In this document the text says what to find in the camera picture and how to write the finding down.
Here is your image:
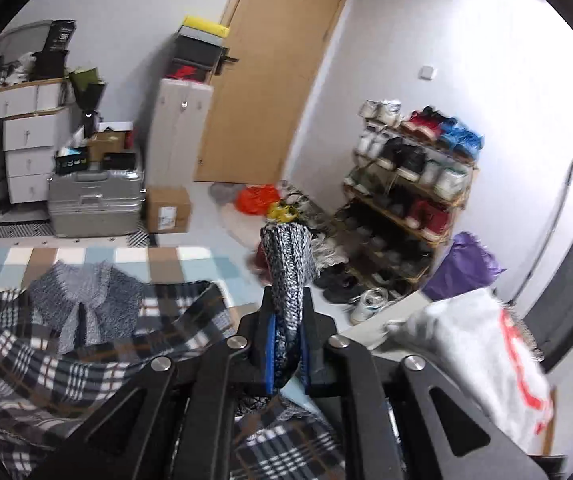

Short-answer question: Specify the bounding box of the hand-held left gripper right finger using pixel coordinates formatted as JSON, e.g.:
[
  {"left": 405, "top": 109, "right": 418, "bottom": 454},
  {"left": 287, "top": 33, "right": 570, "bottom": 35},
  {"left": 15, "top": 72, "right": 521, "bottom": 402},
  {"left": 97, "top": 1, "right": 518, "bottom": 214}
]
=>
[{"left": 299, "top": 290, "right": 549, "bottom": 480}]

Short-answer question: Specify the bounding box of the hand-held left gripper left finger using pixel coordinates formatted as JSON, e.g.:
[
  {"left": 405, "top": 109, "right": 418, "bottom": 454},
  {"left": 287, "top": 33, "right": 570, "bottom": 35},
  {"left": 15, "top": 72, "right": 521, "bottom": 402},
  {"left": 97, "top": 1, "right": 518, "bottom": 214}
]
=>
[{"left": 29, "top": 287, "right": 280, "bottom": 480}]

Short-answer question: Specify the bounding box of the grey knit sweater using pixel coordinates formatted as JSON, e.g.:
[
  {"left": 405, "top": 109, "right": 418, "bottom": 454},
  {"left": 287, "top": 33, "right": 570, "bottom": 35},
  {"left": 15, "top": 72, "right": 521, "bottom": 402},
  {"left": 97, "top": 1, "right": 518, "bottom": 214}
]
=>
[{"left": 29, "top": 222, "right": 319, "bottom": 421}]

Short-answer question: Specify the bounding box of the plaid fleece garment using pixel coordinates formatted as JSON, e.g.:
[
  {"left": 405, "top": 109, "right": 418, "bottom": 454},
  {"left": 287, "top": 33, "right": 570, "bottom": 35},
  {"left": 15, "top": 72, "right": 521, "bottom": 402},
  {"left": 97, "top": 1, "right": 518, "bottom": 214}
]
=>
[{"left": 0, "top": 280, "right": 347, "bottom": 480}]

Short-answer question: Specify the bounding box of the white sneaker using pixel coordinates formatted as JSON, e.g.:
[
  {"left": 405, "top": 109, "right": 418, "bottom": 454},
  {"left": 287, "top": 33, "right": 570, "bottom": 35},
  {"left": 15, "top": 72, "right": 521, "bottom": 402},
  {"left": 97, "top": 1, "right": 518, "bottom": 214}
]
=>
[{"left": 350, "top": 287, "right": 397, "bottom": 326}]

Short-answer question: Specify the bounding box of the loose shoe pile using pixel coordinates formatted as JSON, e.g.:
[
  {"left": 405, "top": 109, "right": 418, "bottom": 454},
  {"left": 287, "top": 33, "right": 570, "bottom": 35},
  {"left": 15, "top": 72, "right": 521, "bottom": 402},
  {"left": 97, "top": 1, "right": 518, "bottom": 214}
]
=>
[{"left": 276, "top": 185, "right": 419, "bottom": 306}]

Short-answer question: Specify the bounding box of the blue brown checked cloth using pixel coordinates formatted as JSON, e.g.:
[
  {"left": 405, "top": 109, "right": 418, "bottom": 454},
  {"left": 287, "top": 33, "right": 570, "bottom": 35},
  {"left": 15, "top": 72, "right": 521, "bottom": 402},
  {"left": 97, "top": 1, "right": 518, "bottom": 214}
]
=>
[{"left": 0, "top": 244, "right": 240, "bottom": 311}]

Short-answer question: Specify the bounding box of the orange plastic bag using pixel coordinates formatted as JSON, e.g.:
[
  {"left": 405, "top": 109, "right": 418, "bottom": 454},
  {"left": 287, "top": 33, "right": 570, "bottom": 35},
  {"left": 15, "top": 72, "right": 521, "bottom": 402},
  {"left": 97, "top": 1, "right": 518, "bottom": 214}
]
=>
[{"left": 235, "top": 185, "right": 281, "bottom": 217}]

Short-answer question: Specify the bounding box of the white cloth with red print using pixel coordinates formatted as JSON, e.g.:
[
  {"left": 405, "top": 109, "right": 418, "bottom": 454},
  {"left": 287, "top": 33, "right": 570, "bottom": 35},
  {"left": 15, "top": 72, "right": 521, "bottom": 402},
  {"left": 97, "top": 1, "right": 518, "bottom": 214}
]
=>
[{"left": 386, "top": 287, "right": 554, "bottom": 453}]

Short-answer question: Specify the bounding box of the closed cardboard box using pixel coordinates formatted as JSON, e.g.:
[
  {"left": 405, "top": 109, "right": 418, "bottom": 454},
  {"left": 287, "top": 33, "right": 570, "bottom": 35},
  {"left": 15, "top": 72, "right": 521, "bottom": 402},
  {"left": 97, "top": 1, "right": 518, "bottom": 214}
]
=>
[{"left": 145, "top": 187, "right": 192, "bottom": 234}]

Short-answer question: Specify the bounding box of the purple bag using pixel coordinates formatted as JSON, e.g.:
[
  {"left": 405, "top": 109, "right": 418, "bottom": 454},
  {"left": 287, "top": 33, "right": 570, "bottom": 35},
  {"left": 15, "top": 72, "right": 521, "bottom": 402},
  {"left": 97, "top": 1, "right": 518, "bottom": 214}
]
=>
[{"left": 423, "top": 232, "right": 507, "bottom": 303}]

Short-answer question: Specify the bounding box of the wooden shoe rack with shoes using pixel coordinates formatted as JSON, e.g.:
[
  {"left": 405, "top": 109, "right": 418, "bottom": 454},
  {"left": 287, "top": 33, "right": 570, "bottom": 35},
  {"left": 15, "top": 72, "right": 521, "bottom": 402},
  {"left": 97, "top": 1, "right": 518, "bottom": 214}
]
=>
[{"left": 346, "top": 99, "right": 484, "bottom": 281}]

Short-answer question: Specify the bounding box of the silver suitcase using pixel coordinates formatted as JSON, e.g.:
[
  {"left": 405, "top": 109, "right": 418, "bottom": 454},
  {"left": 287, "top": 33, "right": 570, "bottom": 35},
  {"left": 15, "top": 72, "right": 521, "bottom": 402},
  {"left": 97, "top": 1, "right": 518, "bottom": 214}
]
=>
[{"left": 48, "top": 167, "right": 147, "bottom": 238}]

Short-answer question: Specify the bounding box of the black flat box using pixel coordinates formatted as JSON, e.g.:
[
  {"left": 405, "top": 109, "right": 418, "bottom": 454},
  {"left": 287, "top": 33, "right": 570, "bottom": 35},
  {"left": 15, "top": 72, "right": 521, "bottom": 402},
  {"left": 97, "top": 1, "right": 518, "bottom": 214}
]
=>
[
  {"left": 55, "top": 147, "right": 90, "bottom": 174},
  {"left": 101, "top": 152, "right": 138, "bottom": 172}
]

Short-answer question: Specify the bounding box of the brown box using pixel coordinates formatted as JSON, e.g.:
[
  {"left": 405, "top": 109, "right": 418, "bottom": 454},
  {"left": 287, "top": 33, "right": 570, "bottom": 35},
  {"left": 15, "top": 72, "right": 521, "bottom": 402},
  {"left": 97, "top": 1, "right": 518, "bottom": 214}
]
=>
[{"left": 88, "top": 132, "right": 127, "bottom": 163}]

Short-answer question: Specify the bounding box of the wooden door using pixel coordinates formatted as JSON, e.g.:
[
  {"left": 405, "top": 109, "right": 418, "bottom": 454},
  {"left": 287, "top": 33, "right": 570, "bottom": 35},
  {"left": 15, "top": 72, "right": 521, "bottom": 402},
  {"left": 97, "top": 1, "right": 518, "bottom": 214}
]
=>
[{"left": 194, "top": 0, "right": 353, "bottom": 184}]

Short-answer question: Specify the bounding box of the black white chevron rug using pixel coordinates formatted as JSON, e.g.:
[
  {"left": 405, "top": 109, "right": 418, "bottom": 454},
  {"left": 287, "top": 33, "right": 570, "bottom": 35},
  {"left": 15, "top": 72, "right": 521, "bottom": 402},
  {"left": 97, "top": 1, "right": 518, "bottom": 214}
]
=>
[{"left": 0, "top": 222, "right": 151, "bottom": 249}]

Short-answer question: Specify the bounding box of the black red shoe box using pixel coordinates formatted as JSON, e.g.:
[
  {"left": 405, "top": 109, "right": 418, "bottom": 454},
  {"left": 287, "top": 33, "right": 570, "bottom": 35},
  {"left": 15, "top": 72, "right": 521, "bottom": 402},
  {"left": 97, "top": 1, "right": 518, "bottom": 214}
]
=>
[{"left": 168, "top": 62, "right": 216, "bottom": 84}]

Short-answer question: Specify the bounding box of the dark green flower bouquet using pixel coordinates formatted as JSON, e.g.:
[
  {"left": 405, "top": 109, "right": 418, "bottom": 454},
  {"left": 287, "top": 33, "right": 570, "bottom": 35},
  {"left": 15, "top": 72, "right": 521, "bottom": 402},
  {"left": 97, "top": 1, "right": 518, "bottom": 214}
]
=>
[{"left": 69, "top": 66, "right": 108, "bottom": 133}]

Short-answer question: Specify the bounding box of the white dresser with drawers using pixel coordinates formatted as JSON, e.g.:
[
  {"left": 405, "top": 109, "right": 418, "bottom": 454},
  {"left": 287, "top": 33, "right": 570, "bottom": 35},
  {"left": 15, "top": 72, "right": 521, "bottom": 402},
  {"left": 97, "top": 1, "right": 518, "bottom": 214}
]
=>
[{"left": 0, "top": 77, "right": 74, "bottom": 206}]

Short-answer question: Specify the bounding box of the yellow shoe box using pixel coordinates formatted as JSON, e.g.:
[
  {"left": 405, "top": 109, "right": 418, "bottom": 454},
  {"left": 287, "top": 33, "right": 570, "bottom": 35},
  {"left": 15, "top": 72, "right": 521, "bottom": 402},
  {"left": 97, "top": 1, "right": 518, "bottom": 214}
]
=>
[{"left": 181, "top": 16, "right": 230, "bottom": 39}]

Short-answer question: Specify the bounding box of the oval vanity mirror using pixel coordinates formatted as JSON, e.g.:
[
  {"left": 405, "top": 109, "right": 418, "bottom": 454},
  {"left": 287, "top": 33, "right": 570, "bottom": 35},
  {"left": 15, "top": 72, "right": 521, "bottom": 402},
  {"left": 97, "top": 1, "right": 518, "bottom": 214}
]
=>
[{"left": 0, "top": 20, "right": 54, "bottom": 86}]

